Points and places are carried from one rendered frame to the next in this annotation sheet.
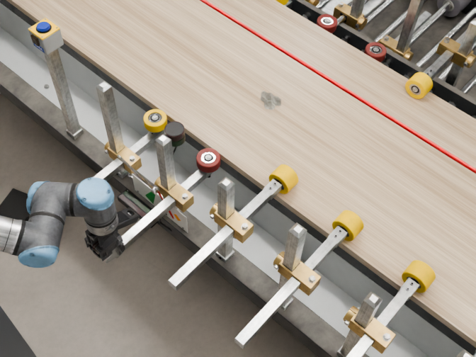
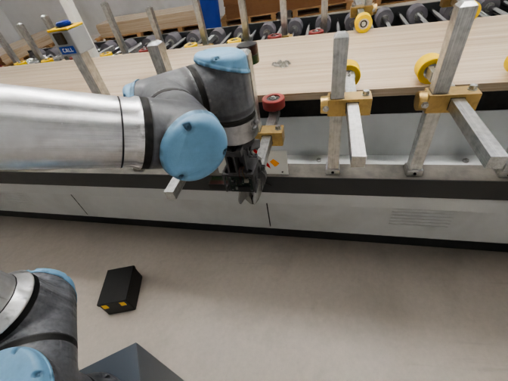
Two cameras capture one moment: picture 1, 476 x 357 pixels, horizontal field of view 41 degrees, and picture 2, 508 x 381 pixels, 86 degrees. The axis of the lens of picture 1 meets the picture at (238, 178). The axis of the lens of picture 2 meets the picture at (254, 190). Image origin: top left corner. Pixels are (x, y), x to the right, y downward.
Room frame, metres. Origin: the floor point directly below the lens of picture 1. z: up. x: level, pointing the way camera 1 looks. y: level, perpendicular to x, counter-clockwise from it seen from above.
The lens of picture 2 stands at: (0.42, 0.54, 1.33)
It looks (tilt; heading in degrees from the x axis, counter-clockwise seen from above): 42 degrees down; 339
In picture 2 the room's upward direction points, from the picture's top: 11 degrees counter-clockwise
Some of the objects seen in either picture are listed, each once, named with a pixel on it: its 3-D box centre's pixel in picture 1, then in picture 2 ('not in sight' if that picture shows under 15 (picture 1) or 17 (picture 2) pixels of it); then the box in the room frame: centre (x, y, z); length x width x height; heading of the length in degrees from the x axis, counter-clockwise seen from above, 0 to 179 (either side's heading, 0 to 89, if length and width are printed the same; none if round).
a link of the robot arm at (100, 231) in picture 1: (102, 219); (236, 127); (0.89, 0.37, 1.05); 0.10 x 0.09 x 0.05; 50
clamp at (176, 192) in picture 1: (174, 191); (263, 134); (1.13, 0.21, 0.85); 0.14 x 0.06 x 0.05; 50
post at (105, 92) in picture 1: (114, 134); (181, 118); (1.30, 0.42, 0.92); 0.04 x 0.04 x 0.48; 50
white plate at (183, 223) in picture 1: (159, 202); (250, 162); (1.14, 0.26, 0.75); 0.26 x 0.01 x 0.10; 50
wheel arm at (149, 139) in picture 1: (115, 167); (196, 152); (1.24, 0.42, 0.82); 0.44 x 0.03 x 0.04; 140
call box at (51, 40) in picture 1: (46, 37); (72, 40); (1.46, 0.62, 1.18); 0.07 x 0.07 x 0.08; 50
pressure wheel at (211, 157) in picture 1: (208, 166); (274, 111); (1.23, 0.10, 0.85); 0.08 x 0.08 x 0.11
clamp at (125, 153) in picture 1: (122, 155); not in sight; (1.29, 0.40, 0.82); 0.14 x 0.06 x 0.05; 50
